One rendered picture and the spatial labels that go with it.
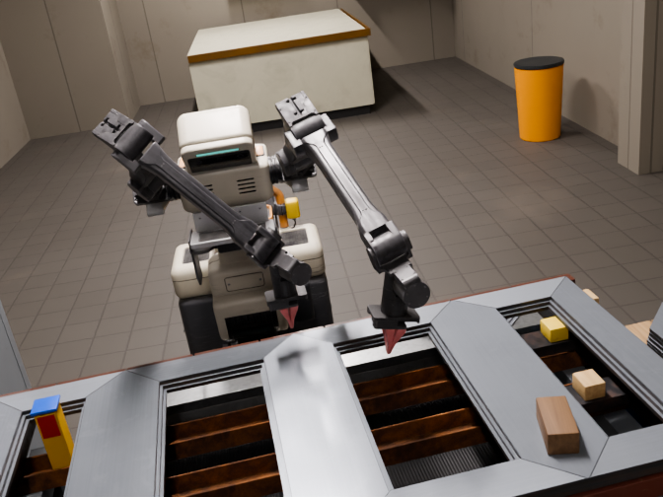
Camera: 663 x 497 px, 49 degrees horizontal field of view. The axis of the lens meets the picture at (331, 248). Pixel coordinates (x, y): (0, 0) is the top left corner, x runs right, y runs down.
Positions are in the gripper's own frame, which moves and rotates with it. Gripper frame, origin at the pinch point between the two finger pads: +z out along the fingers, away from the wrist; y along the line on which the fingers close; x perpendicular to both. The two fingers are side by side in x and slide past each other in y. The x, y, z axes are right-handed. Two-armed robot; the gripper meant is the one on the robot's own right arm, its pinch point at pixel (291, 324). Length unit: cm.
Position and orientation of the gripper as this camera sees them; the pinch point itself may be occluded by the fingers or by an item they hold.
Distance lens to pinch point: 188.4
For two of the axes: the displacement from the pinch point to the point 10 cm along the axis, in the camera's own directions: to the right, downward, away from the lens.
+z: 1.4, 9.1, 3.9
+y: 9.7, -1.9, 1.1
